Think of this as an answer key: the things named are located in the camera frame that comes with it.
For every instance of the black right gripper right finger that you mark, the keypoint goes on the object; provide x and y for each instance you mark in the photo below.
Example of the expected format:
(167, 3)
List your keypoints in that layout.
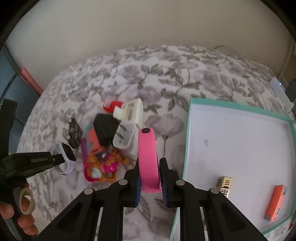
(204, 215)

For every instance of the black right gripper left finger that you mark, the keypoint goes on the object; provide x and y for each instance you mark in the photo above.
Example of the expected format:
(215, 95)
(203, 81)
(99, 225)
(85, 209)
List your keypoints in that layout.
(96, 215)

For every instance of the black gold patterned lighter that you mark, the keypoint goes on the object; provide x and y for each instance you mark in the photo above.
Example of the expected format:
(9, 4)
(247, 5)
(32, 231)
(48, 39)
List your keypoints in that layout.
(224, 185)

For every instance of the white smart watch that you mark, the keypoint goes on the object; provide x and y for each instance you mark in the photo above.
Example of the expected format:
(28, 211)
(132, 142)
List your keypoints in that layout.
(63, 154)

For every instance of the orange blue puzzle case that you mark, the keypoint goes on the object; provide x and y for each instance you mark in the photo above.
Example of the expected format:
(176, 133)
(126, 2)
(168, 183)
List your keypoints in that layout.
(275, 203)

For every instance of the pink dog toy figure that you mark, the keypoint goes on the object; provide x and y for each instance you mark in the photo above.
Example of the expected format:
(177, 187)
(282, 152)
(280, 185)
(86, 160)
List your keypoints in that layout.
(103, 167)

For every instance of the purple lighter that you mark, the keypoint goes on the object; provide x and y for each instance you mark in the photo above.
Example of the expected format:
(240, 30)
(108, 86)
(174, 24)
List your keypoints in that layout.
(84, 151)

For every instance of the pink smart watch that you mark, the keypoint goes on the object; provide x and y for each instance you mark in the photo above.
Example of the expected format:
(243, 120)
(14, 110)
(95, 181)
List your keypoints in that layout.
(148, 161)

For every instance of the person left hand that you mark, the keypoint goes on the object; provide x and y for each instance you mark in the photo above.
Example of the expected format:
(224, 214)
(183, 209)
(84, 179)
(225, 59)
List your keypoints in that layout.
(17, 205)

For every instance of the teal white tray box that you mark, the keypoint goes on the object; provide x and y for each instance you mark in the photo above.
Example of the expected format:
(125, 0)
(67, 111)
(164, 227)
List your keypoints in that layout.
(254, 146)

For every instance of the black toy car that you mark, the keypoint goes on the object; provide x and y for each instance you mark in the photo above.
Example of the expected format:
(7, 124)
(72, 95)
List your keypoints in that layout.
(74, 133)

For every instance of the pink blue puzzle case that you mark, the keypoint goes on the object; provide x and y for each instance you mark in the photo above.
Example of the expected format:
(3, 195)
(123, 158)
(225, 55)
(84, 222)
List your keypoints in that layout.
(93, 146)

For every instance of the pink rolled mat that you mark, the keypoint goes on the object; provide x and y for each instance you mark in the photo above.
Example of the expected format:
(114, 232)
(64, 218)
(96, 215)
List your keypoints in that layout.
(29, 80)

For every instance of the white charger plug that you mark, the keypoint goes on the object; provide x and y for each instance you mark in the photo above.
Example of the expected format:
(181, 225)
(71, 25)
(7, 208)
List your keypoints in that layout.
(125, 138)

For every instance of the black charger plug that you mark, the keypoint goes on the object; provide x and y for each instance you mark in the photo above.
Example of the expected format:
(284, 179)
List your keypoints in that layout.
(105, 126)

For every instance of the red small bottle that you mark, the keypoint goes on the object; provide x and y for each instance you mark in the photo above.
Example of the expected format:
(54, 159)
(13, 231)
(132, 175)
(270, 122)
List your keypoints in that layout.
(110, 105)

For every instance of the floral grey white blanket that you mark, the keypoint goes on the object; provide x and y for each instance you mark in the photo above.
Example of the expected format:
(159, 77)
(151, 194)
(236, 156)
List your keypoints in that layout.
(165, 79)

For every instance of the cream plastic frame piece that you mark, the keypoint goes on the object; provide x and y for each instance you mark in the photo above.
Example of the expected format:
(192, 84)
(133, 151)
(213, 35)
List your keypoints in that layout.
(132, 111)

